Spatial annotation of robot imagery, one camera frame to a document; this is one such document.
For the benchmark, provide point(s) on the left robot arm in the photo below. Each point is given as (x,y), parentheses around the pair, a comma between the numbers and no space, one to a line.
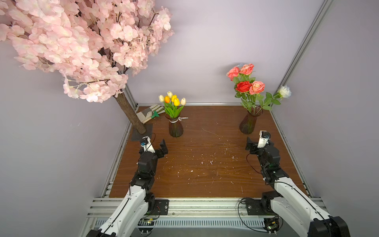
(139,200)

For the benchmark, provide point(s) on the dark pink vase with ribbon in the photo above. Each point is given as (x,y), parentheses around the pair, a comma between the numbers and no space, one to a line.
(175,126)

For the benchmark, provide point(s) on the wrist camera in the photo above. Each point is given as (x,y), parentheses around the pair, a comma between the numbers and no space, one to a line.
(263,139)
(146,145)

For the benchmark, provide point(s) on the cream tulip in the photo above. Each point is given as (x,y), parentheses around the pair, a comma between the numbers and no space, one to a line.
(161,98)
(182,104)
(170,94)

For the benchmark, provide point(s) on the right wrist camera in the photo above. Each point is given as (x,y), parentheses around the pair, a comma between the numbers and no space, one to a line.
(263,139)

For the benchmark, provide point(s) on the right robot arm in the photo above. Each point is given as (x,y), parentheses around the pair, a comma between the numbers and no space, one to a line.
(286,199)

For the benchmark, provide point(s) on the dark pink glass vase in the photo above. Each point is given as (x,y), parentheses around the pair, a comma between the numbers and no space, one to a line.
(248,124)

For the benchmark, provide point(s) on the circuit board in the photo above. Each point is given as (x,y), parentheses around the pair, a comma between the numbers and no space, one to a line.
(146,226)
(272,225)

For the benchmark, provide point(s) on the right circuit board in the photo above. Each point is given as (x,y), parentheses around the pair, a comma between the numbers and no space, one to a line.
(272,225)

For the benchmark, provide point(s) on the beige gardening gloves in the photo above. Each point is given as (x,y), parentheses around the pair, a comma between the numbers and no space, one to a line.
(145,115)

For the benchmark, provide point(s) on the pink tulip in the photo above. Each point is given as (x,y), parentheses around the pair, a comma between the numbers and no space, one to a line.
(255,97)

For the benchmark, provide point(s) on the small green garden tool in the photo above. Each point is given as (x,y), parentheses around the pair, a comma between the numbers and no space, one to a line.
(155,114)

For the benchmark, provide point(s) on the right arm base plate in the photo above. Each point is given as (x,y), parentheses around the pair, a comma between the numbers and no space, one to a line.
(254,208)

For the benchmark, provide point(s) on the pink cherry blossom tree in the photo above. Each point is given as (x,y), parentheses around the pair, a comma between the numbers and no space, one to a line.
(95,45)

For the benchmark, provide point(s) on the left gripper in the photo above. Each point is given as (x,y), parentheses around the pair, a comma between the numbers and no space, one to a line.
(162,148)

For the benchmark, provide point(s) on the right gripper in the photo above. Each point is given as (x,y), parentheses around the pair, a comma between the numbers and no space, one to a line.
(253,147)

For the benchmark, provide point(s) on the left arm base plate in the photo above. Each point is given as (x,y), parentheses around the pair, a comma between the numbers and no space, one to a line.
(160,207)

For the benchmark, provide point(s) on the orange yellow tulip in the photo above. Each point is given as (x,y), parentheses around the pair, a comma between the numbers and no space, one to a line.
(169,107)

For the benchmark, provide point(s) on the red tulip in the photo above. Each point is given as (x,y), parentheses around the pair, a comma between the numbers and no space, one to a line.
(242,92)

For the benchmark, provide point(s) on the left circuit board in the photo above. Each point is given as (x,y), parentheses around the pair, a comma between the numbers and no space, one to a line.
(146,226)

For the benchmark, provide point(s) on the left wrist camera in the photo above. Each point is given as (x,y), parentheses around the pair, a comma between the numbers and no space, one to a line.
(146,145)

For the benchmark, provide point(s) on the aluminium front rail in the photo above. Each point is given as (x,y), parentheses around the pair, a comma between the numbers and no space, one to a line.
(178,207)

